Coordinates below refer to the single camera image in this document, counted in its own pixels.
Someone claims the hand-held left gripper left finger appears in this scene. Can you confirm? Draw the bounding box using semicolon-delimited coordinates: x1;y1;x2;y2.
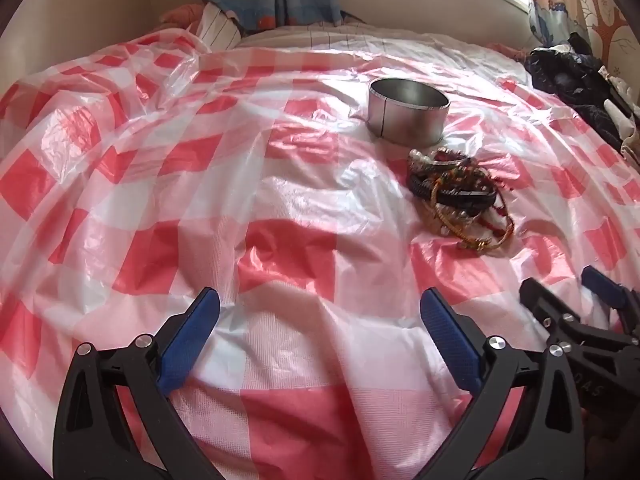
50;287;226;480

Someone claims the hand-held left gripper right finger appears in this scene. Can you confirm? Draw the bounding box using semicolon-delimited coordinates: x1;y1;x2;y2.
415;288;591;480

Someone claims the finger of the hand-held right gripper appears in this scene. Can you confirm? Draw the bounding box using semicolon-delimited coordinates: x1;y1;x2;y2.
519;277;640;361
582;266;640;336

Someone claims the pile of mixed bracelets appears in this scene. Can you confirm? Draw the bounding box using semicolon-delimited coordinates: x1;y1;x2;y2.
407;147;516;256

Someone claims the black braided leather bracelet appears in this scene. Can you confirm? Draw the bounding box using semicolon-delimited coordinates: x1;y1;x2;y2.
410;175;501;209

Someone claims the round metal tin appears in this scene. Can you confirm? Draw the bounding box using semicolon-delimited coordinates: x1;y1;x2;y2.
367;78;451;147

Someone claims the red checked plastic sheet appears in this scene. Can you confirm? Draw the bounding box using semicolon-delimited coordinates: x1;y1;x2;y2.
0;27;640;480

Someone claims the pile of dark clothes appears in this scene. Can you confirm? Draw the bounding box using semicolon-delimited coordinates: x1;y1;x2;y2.
524;34;640;157

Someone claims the striped pillow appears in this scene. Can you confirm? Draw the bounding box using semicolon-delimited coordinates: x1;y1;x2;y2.
195;2;246;53

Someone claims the pink plush cloth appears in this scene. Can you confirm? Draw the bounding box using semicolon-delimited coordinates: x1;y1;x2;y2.
159;2;207;27

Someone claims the striped bed sheet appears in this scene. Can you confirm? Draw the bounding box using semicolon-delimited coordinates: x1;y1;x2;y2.
239;21;436;50

